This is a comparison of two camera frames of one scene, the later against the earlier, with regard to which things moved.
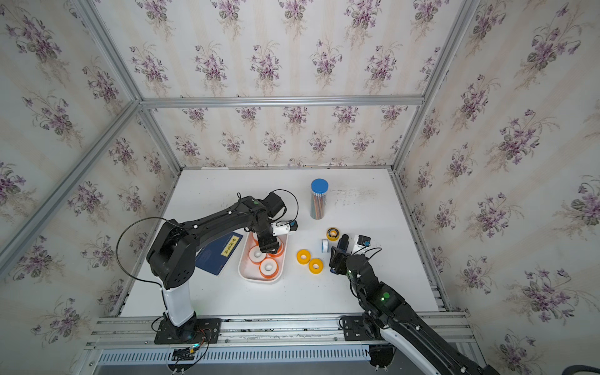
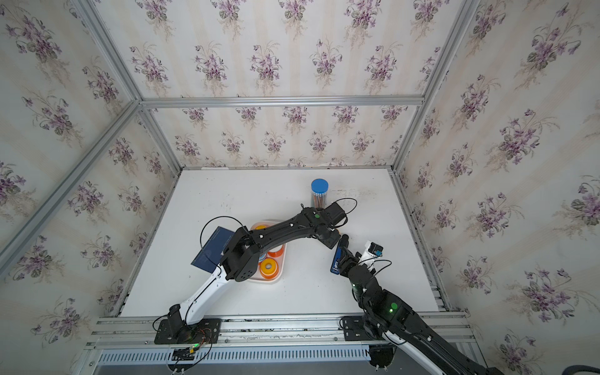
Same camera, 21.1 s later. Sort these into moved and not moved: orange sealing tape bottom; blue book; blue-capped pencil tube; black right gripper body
Moved: black right gripper body
Not moved: blue book; orange sealing tape bottom; blue-capped pencil tube
